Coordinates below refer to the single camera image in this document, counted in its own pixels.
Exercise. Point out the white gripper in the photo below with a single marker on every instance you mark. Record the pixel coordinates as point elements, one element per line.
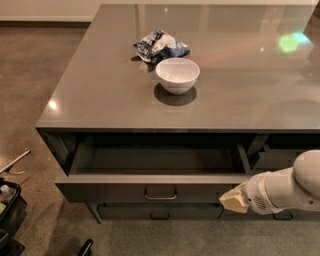
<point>256,196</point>

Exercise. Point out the grey right top drawer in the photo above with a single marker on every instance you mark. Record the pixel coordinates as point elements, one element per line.
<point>272,159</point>

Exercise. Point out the grey bottom drawer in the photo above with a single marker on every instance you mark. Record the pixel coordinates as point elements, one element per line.
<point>159,211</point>

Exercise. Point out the grey counter cabinet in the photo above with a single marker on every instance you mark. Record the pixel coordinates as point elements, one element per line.
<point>207,111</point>

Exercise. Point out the white ceramic bowl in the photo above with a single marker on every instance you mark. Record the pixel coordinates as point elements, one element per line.
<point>177,75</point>

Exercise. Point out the black object at floor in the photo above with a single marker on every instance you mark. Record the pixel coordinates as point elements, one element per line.
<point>86,248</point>

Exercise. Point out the crumpled blue white bag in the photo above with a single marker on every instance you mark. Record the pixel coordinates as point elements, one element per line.
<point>159,45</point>

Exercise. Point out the black bin with bottles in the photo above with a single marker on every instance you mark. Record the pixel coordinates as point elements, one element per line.
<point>10,221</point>

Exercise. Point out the metal rod on floor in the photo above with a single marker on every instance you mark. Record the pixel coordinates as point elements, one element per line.
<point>13,162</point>

